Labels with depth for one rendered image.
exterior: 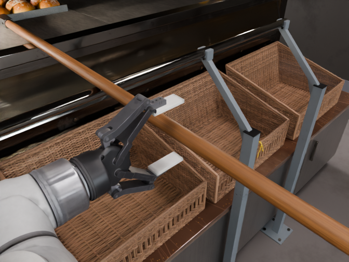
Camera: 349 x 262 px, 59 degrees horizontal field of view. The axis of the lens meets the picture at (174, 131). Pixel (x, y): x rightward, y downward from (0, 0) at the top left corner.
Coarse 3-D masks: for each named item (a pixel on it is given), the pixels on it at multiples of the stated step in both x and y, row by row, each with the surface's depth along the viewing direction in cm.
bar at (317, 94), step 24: (288, 24) 127; (216, 48) 102; (144, 72) 85; (216, 72) 101; (312, 72) 127; (72, 96) 73; (96, 96) 77; (312, 96) 129; (24, 120) 66; (240, 120) 100; (312, 120) 134; (240, 192) 113; (240, 216) 121
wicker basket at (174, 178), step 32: (96, 128) 125; (32, 160) 109; (160, 192) 127; (192, 192) 108; (64, 224) 114; (96, 224) 114; (128, 224) 114; (160, 224) 101; (96, 256) 104; (128, 256) 96
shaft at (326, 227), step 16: (16, 32) 107; (48, 48) 91; (64, 64) 85; (80, 64) 81; (96, 80) 74; (112, 96) 70; (128, 96) 67; (160, 128) 60; (176, 128) 58; (192, 144) 55; (208, 144) 53; (208, 160) 53; (224, 160) 50; (240, 176) 48; (256, 176) 47; (256, 192) 47; (272, 192) 45; (288, 192) 44; (288, 208) 43; (304, 208) 42; (304, 224) 42; (320, 224) 40; (336, 224) 40; (336, 240) 39
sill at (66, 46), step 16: (224, 0) 152; (240, 0) 160; (144, 16) 128; (160, 16) 128; (176, 16) 134; (192, 16) 141; (80, 32) 111; (96, 32) 111; (112, 32) 115; (128, 32) 120; (16, 48) 98; (32, 48) 98; (64, 48) 105; (0, 64) 93; (16, 64) 96
